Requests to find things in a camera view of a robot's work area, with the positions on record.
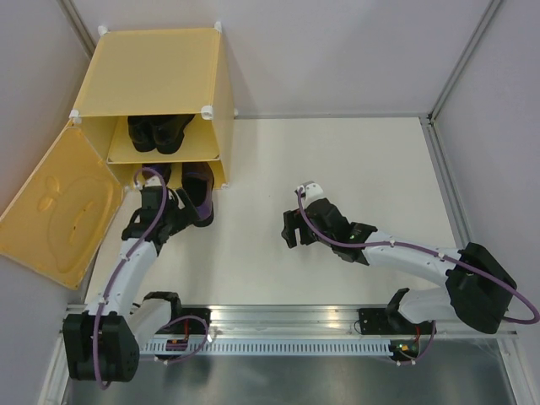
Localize purple loafer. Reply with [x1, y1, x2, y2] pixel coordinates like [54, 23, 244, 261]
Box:
[141, 163, 172, 187]
[181, 162, 214, 228]

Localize black pointed loafer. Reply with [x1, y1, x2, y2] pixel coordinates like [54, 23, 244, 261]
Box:
[152, 114, 195, 154]

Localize black leather shoe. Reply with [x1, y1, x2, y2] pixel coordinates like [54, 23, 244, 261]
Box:
[127, 116, 156, 153]

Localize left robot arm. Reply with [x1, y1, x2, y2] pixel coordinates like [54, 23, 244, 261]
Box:
[62, 186, 198, 387]

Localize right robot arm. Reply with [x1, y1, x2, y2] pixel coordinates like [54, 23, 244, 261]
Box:
[281, 198, 516, 334]

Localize yellow shoe cabinet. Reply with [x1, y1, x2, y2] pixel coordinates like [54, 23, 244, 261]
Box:
[69, 23, 235, 189]

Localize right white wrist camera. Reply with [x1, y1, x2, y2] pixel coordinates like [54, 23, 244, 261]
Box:
[296, 181, 325, 207]

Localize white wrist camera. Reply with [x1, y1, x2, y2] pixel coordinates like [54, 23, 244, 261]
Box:
[296, 181, 325, 207]
[133, 174, 163, 191]

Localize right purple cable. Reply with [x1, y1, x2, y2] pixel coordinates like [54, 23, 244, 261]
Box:
[296, 189, 540, 368]

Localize purple cable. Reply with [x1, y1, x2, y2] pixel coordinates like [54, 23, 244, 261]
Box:
[296, 189, 540, 368]
[92, 167, 211, 392]

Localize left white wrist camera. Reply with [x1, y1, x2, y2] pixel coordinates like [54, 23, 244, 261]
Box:
[133, 174, 163, 191]

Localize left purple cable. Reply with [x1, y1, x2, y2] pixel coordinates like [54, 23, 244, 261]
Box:
[92, 167, 211, 392]

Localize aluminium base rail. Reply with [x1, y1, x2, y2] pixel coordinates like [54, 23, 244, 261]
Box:
[58, 304, 520, 338]

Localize white slotted cable duct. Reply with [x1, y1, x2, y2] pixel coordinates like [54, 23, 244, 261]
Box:
[140, 338, 393, 357]

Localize left aluminium frame post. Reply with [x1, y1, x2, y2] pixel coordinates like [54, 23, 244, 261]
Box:
[57, 0, 96, 58]

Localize right aluminium frame profile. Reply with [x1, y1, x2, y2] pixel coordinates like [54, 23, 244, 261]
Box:
[419, 0, 540, 405]

